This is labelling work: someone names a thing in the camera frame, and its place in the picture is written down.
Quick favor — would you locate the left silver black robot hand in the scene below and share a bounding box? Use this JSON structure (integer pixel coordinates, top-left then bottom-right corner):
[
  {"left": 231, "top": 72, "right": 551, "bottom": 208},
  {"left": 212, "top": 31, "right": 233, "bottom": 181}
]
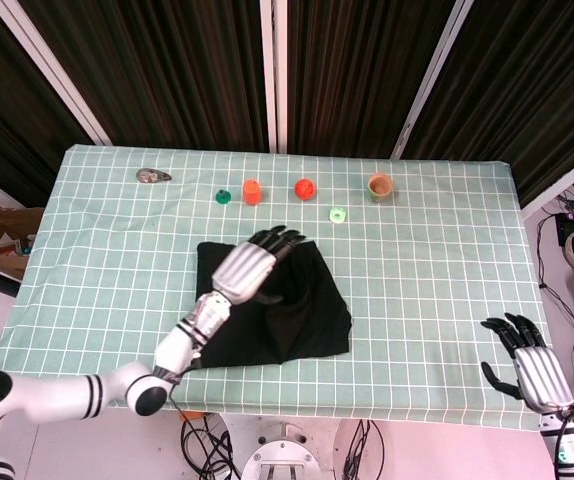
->
[{"left": 210, "top": 225, "right": 308, "bottom": 306}]

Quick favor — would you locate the dark grey oval object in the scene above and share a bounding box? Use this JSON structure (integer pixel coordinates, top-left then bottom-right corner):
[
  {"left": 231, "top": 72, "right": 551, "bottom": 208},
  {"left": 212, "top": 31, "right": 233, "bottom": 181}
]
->
[{"left": 135, "top": 167, "right": 173, "bottom": 185}]

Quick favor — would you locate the brown cup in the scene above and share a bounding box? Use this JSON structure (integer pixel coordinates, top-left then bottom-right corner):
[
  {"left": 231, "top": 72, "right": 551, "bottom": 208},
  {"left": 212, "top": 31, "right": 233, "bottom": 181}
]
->
[{"left": 367, "top": 172, "right": 395, "bottom": 204}]

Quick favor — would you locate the black cable bundle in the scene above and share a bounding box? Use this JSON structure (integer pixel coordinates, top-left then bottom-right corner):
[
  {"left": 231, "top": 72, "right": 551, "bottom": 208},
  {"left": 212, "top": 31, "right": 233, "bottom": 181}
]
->
[
  {"left": 169, "top": 384, "right": 242, "bottom": 480},
  {"left": 344, "top": 418, "right": 384, "bottom": 480}
]

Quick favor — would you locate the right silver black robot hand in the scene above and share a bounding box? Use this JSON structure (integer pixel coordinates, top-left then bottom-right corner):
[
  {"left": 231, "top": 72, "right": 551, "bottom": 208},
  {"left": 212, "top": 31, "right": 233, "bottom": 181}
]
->
[{"left": 480, "top": 313, "right": 574, "bottom": 414}]

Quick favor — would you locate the dark brown curtain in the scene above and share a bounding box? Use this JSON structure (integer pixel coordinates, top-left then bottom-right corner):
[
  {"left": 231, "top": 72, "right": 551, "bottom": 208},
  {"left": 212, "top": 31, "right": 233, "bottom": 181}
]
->
[
  {"left": 16, "top": 0, "right": 269, "bottom": 151},
  {"left": 405, "top": 0, "right": 574, "bottom": 207},
  {"left": 0, "top": 0, "right": 94, "bottom": 207},
  {"left": 285, "top": 0, "right": 449, "bottom": 157}
]

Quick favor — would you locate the black cloth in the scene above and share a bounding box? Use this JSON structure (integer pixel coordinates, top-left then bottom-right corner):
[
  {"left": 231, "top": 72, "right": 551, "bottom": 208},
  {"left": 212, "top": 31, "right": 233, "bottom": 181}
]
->
[{"left": 194, "top": 238, "right": 354, "bottom": 370}]

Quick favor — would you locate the green white checked tablecloth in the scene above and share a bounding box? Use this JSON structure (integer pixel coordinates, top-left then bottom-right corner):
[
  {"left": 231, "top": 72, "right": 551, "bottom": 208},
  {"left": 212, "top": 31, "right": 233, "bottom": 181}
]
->
[{"left": 0, "top": 143, "right": 556, "bottom": 431}]

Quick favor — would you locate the red ball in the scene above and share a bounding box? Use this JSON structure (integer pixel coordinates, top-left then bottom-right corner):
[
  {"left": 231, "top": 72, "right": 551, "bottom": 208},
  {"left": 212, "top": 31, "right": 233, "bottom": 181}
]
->
[{"left": 293, "top": 178, "right": 317, "bottom": 201}]

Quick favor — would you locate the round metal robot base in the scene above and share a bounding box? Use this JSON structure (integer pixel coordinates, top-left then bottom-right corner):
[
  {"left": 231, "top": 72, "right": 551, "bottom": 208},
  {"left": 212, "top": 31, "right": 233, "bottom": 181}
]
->
[{"left": 240, "top": 418, "right": 339, "bottom": 480}]

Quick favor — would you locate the orange cylindrical can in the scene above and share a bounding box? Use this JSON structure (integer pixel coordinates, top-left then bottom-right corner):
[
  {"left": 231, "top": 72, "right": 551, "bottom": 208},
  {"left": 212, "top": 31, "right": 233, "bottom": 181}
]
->
[{"left": 241, "top": 179, "right": 263, "bottom": 206}]

